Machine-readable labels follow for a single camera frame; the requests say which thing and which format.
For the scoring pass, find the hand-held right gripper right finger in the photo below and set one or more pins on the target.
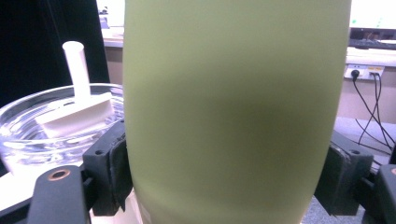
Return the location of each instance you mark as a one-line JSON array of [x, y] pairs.
[[342, 177]]

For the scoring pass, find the light green cup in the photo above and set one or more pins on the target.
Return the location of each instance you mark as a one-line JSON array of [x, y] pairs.
[[236, 109]]

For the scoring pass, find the black keyboard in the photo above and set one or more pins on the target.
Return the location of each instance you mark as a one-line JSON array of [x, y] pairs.
[[372, 42]]

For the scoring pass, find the computer monitor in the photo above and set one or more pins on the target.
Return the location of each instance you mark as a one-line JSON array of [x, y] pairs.
[[373, 12]]

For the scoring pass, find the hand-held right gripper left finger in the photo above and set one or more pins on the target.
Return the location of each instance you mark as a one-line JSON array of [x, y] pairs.
[[107, 168]]

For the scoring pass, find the clear glass bowl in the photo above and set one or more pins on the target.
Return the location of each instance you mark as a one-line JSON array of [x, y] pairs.
[[28, 146]]

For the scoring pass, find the white wall power socket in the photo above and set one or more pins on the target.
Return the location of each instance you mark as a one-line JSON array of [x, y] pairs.
[[362, 70]]

